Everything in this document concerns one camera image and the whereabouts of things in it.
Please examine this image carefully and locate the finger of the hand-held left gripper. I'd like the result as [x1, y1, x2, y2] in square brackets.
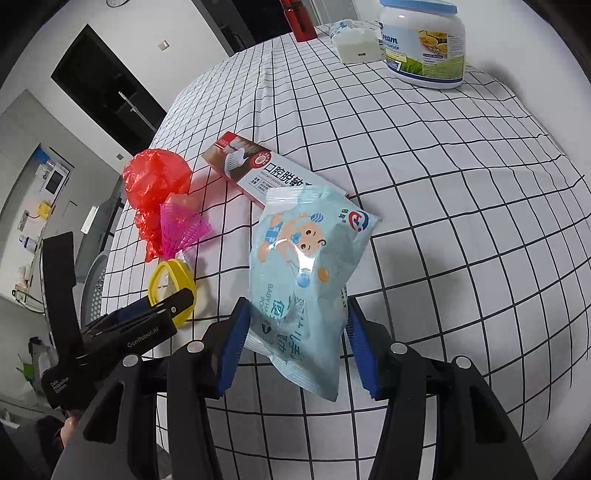
[82, 288, 195, 365]
[110, 298, 154, 324]

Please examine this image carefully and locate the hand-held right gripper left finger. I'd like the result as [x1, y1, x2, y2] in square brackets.
[55, 298, 252, 480]

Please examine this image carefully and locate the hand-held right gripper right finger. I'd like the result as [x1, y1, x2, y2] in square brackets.
[348, 298, 539, 480]

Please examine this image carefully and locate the yellow plastic ring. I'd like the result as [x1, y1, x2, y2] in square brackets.
[148, 258, 198, 328]

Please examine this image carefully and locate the pink plastic mesh piece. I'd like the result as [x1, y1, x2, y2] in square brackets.
[160, 203, 212, 259]

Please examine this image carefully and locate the light blue wet wipes packet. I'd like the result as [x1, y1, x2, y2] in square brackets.
[245, 185, 383, 401]

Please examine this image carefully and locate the red plastic bag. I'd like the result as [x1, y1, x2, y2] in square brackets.
[122, 148, 192, 263]

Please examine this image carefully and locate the red toothpaste box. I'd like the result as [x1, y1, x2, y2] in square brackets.
[202, 131, 356, 207]

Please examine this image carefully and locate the dark glass coffee table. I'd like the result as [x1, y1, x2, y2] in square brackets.
[76, 191, 124, 282]

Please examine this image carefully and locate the white microwave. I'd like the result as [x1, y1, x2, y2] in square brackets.
[45, 166, 70, 195]

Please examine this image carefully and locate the black white checkered tablecloth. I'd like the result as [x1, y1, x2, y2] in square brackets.
[99, 21, 589, 480]

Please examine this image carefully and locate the small white box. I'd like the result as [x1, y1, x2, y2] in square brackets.
[332, 28, 385, 64]

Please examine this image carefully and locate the white cream powder jar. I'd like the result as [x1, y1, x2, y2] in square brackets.
[379, 0, 466, 90]

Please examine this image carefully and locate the red water bottle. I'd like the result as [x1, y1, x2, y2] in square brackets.
[280, 0, 317, 42]

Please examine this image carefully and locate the blue white tissue pack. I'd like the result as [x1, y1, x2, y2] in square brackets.
[323, 19, 382, 40]

